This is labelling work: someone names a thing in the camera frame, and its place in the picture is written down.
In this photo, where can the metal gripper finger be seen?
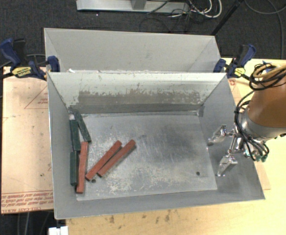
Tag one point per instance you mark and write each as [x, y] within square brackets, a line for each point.
[217, 134]
[227, 163]

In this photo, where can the grey metal bin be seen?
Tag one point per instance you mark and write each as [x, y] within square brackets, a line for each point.
[145, 155]

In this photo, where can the red-brown flat block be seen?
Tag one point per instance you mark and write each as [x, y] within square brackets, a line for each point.
[117, 157]
[82, 168]
[103, 160]

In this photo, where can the dark green flat block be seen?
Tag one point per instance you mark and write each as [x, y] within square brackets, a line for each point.
[74, 136]
[83, 126]
[74, 168]

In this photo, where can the brown cardboard board, red print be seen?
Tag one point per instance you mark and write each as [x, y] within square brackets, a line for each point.
[25, 143]

